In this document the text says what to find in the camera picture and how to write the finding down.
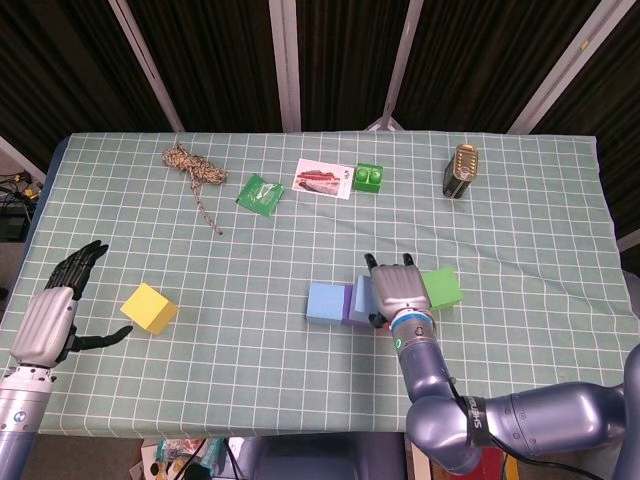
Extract yellow foam cube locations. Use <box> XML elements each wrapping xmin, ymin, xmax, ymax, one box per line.
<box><xmin>119</xmin><ymin>282</ymin><xmax>180</xmax><ymax>336</ymax></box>

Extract light blue foam cube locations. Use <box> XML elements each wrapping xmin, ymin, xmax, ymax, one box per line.
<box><xmin>305</xmin><ymin>281</ymin><xmax>347</xmax><ymax>327</ymax></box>

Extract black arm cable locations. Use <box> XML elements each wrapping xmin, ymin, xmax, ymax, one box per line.
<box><xmin>447</xmin><ymin>377</ymin><xmax>619</xmax><ymax>479</ymax></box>

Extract yellow and black cables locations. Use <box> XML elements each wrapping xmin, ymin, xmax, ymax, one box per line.
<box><xmin>0</xmin><ymin>169</ymin><xmax>44</xmax><ymax>201</ymax></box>

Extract pile of colourful packages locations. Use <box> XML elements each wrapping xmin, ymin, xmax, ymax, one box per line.
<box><xmin>139</xmin><ymin>437</ymin><xmax>236</xmax><ymax>480</ymax></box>

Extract green toy brick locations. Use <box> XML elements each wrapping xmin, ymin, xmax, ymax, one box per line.
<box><xmin>352</xmin><ymin>162</ymin><xmax>385</xmax><ymax>194</ymax></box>

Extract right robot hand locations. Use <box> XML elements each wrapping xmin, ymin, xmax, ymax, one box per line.
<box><xmin>363</xmin><ymin>252</ymin><xmax>433</xmax><ymax>327</ymax></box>

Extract green foam cube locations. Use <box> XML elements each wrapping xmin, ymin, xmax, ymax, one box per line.
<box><xmin>422</xmin><ymin>266</ymin><xmax>463</xmax><ymax>311</ymax></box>

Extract braided beige rope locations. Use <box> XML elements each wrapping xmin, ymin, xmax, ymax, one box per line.
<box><xmin>160</xmin><ymin>141</ymin><xmax>229</xmax><ymax>236</ymax></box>

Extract green checked tablecloth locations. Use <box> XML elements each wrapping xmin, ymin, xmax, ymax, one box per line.
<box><xmin>0</xmin><ymin>130</ymin><xmax>640</xmax><ymax>436</ymax></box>

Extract black electronic box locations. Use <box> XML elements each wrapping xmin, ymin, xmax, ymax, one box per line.
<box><xmin>0</xmin><ymin>209</ymin><xmax>29</xmax><ymax>242</ymax></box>

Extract black printed velcro strap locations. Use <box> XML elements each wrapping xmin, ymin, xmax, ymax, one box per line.
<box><xmin>462</xmin><ymin>393</ymin><xmax>495</xmax><ymax>450</ymax></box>

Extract white table leg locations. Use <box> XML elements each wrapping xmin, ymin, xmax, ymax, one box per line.
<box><xmin>409</xmin><ymin>442</ymin><xmax>432</xmax><ymax>480</ymax></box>

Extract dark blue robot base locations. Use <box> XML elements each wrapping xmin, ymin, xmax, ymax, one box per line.
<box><xmin>239</xmin><ymin>432</ymin><xmax>407</xmax><ymax>480</ymax></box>

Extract steel blue foam cube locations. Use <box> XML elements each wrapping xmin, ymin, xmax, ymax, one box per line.
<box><xmin>347</xmin><ymin>273</ymin><xmax>377</xmax><ymax>324</ymax></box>

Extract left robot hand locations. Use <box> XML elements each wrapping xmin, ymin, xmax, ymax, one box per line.
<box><xmin>9</xmin><ymin>239</ymin><xmax>135</xmax><ymax>371</ymax></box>

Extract white picture card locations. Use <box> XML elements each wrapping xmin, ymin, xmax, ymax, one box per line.
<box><xmin>291</xmin><ymin>157</ymin><xmax>354</xmax><ymax>200</ymax></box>

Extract red box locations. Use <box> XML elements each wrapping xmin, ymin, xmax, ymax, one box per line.
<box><xmin>477</xmin><ymin>447</ymin><xmax>506</xmax><ymax>480</ymax></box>

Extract white metal frame post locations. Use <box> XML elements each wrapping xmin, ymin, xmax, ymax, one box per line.
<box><xmin>506</xmin><ymin>0</ymin><xmax>619</xmax><ymax>135</ymax></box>
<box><xmin>108</xmin><ymin>0</ymin><xmax>185</xmax><ymax>134</ymax></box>
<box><xmin>367</xmin><ymin>0</ymin><xmax>426</xmax><ymax>132</ymax></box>
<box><xmin>268</xmin><ymin>0</ymin><xmax>303</xmax><ymax>134</ymax></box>

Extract green foil sachet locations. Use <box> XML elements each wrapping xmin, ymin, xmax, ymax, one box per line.
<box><xmin>235</xmin><ymin>172</ymin><xmax>286</xmax><ymax>218</ymax></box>

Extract purple foam cube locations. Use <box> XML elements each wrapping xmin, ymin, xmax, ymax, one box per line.
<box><xmin>340</xmin><ymin>285</ymin><xmax>355</xmax><ymax>327</ymax></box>

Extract dark pleated curtain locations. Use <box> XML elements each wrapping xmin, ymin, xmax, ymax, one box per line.
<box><xmin>0</xmin><ymin>0</ymin><xmax>640</xmax><ymax>241</ymax></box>

